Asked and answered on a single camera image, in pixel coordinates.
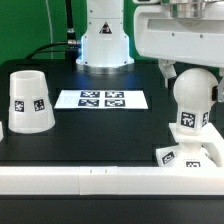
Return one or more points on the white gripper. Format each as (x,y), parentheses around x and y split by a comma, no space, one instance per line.
(188,40)

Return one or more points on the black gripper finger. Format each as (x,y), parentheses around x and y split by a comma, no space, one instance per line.
(218,91)

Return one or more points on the white lamp bulb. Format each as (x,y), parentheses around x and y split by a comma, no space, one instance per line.
(193,93)

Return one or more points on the white lamp base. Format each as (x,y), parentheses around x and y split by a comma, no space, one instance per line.
(189,151)

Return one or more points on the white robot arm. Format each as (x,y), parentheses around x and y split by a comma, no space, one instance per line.
(105,46)

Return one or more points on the white lamp shade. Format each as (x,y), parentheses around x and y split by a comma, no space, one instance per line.
(30,110)

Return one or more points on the white marker sheet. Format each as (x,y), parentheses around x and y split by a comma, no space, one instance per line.
(101,99)

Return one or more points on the white right rail bar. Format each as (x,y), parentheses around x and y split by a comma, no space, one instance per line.
(216,150)

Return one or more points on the white rail bar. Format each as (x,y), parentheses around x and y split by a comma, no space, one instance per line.
(216,150)
(110,181)

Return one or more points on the white front rail bar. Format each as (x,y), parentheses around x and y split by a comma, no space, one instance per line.
(110,181)

